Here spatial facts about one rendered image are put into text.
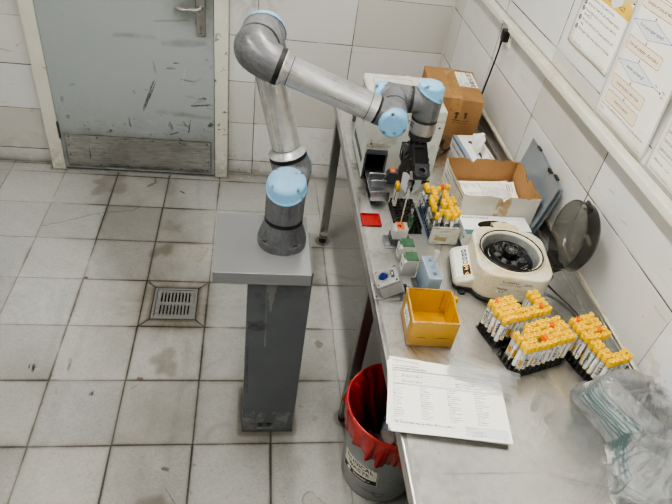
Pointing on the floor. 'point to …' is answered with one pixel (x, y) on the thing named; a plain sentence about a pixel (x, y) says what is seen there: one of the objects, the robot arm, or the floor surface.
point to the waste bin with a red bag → (362, 447)
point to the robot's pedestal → (273, 353)
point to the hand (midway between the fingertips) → (408, 193)
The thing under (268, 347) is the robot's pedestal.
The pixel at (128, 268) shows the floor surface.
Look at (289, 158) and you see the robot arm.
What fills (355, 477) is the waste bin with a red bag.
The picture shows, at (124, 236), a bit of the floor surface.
